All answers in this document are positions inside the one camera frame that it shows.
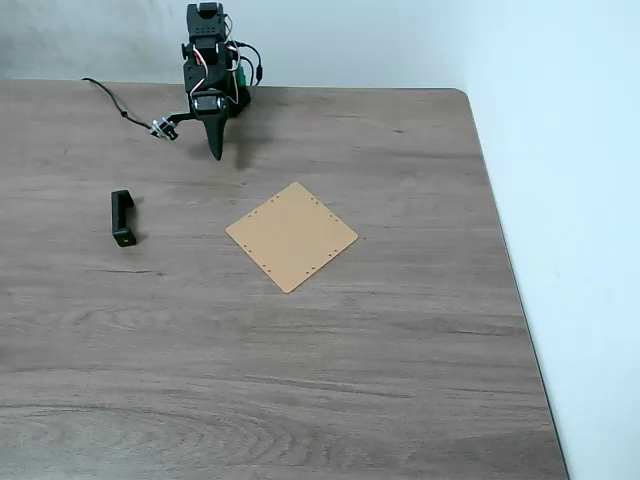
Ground small camera with white clamp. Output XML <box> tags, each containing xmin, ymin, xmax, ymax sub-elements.
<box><xmin>148</xmin><ymin>111</ymin><xmax>194</xmax><ymax>142</ymax></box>

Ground black U-shaped block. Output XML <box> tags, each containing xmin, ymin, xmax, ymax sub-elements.
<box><xmin>110</xmin><ymin>189</ymin><xmax>138</xmax><ymax>249</ymax></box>

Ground black camera cable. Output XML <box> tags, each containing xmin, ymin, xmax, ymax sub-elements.
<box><xmin>81</xmin><ymin>76</ymin><xmax>155</xmax><ymax>133</ymax></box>

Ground tan square board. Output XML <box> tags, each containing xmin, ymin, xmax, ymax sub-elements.
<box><xmin>224</xmin><ymin>180</ymin><xmax>360</xmax><ymax>295</ymax></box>

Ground black power cable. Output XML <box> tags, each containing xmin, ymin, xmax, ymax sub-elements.
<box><xmin>231</xmin><ymin>40</ymin><xmax>266</xmax><ymax>87</ymax></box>

